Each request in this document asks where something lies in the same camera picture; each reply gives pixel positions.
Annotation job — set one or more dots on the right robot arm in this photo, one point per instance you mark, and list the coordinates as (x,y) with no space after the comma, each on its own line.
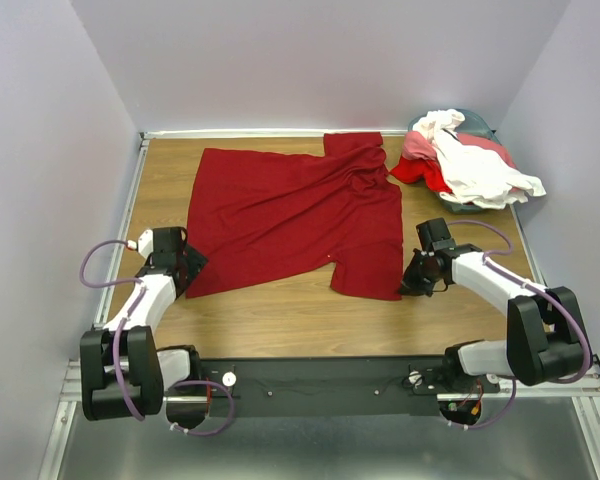
(545,338)

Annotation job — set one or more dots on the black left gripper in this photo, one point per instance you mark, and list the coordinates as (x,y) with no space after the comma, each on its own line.
(195,262)

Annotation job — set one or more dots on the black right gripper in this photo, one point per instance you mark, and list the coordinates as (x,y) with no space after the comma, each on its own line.
(410,285)

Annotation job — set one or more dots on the pink t shirt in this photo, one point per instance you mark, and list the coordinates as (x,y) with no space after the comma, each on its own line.
(416,147)

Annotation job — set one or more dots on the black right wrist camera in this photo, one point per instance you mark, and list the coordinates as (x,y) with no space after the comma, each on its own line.
(434,235)

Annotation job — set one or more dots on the white t shirt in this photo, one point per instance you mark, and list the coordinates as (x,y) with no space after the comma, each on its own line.
(475,175)

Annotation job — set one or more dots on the aluminium frame extrusion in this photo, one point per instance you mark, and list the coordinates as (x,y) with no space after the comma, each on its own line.
(587,386)

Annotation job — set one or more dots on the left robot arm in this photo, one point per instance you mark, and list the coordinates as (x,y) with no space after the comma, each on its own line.
(121,371)

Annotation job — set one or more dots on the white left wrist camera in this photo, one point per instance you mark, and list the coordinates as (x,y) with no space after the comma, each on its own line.
(143,245)

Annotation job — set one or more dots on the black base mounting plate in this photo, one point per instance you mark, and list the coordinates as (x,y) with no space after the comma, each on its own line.
(239,388)

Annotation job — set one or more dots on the dark red t shirt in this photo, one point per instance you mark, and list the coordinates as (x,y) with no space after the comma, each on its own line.
(260,216)

